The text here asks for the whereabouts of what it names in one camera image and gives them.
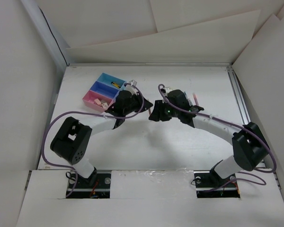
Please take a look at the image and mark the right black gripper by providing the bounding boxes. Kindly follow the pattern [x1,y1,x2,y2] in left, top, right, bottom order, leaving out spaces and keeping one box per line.
[149,100,180,122]

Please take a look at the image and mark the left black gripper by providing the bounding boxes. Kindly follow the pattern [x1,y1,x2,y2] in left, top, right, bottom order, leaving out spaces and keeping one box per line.
[123,91,152,115]

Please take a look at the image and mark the yellow utility knife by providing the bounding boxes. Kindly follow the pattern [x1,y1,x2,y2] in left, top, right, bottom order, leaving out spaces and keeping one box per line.
[111,82,121,88]

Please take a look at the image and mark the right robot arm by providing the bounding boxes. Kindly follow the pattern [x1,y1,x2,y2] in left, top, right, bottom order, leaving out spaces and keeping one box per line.
[149,84,271,191]

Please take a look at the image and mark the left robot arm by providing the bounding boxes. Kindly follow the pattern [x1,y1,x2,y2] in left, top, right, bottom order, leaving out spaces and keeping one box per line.
[50,90,153,188]

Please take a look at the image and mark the teal blue pen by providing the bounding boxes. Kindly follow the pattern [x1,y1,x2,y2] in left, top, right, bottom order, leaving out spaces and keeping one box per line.
[183,92,193,106]

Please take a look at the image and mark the pink purple highlighter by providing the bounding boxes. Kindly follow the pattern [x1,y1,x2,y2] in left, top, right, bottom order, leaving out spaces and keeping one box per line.
[193,93,199,105]

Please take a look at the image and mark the light blue drawer box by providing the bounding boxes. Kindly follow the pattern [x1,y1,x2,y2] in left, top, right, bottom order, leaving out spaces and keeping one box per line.
[97,73,126,90]

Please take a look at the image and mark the dark blue drawer box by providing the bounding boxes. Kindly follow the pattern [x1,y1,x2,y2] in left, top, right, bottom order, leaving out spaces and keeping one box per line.
[90,81,119,99]

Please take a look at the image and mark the pink drawer box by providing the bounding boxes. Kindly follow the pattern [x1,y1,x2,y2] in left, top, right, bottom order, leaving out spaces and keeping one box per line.
[82,90,113,113]

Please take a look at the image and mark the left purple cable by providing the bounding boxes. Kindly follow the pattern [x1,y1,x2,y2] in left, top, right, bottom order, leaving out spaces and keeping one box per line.
[42,82,144,198]

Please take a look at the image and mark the purple cable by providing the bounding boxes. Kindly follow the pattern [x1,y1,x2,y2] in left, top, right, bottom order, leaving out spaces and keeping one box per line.
[158,83,276,192]
[42,82,144,198]

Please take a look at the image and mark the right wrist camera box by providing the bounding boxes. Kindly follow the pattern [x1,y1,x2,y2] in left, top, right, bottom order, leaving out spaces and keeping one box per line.
[160,87,173,96]

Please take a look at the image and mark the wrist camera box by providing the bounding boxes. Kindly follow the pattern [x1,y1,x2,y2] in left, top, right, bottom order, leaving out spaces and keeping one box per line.
[160,87,173,96]
[124,80,137,92]

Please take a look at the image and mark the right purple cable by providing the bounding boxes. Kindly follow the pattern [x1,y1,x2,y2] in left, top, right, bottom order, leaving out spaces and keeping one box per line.
[158,83,276,192]

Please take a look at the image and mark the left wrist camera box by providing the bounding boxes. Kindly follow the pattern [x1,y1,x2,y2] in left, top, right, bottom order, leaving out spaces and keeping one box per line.
[124,80,137,92]

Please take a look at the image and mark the aluminium rail right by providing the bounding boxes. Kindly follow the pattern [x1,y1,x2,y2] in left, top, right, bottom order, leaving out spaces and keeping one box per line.
[226,66,250,124]

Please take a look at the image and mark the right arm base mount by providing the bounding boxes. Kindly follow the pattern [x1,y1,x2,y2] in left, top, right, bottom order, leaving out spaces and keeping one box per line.
[191,171,240,199]

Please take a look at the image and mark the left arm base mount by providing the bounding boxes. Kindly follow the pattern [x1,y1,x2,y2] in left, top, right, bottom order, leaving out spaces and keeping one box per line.
[66,171,112,199]

